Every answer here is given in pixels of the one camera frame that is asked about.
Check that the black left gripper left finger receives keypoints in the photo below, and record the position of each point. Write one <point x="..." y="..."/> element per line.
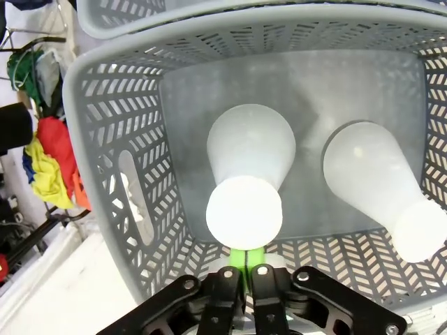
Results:
<point x="209" y="300"/>

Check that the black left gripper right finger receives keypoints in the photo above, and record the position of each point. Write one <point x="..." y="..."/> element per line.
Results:
<point x="307" y="300"/>

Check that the white translucent conical flask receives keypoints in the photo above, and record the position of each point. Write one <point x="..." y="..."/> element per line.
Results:
<point x="373" y="174"/>
<point x="249" y="167"/>

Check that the grey perforated plastic basket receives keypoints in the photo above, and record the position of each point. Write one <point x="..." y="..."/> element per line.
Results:
<point x="118" y="146"/>
<point x="139" y="14"/>

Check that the pile of colourful cloths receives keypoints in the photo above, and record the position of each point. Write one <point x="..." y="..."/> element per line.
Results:
<point x="52" y="164"/>

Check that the black cylindrical object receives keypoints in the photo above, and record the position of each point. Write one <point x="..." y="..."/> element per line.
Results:
<point x="14" y="129"/>

